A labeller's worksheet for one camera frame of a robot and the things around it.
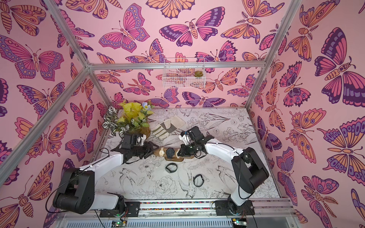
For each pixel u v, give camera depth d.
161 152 0.85
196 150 0.65
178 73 1.00
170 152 0.85
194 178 0.83
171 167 0.89
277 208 0.75
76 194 0.43
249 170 0.45
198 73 0.92
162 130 1.06
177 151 0.85
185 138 0.81
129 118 0.92
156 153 0.85
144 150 0.79
